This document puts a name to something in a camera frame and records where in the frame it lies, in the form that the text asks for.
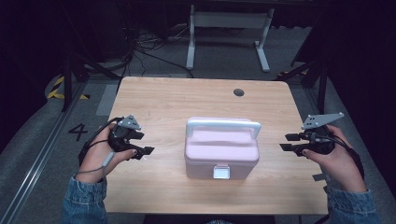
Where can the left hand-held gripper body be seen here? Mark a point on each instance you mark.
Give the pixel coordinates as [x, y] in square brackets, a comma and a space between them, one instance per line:
[123, 137]

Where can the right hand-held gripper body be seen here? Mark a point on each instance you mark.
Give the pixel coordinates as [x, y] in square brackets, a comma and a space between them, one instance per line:
[320, 143]

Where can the person's right hand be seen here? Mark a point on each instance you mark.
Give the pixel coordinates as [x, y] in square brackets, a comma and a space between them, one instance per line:
[341, 168]

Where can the person's left hand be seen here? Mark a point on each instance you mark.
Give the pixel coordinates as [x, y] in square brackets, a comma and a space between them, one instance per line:
[98, 158]

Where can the grey tape piece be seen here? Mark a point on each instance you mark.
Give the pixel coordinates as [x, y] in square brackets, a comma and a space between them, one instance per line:
[320, 177]

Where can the black tripod stand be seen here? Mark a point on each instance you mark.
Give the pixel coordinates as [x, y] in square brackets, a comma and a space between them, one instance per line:
[322, 84]
[67, 81]

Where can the yellow and black floor tape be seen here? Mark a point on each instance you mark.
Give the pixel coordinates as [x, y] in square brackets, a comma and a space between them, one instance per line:
[56, 91]

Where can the aluminium floor rail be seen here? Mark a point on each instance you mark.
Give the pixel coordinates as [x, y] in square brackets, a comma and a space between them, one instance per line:
[37, 165]

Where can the white metal stand frame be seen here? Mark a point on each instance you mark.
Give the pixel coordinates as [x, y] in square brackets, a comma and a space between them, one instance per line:
[230, 20]

